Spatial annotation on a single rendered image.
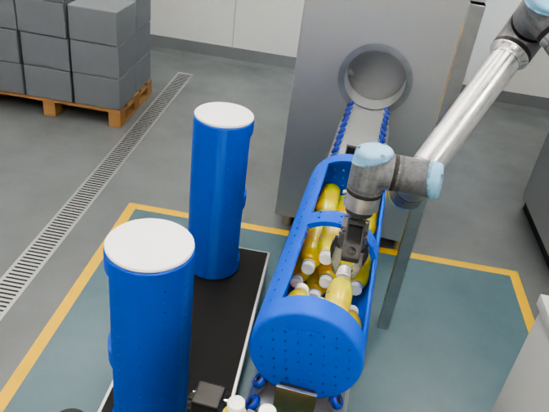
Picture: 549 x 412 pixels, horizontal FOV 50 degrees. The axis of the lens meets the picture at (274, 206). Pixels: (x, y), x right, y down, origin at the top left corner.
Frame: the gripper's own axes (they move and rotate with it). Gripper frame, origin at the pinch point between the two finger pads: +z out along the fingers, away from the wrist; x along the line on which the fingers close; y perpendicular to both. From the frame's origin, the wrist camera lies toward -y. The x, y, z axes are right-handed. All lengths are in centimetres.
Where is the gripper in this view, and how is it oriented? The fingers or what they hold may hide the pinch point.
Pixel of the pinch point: (343, 273)
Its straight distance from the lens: 159.3
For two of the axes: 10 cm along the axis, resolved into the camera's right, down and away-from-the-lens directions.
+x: -9.6, -2.3, 1.3
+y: 2.3, -5.0, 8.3
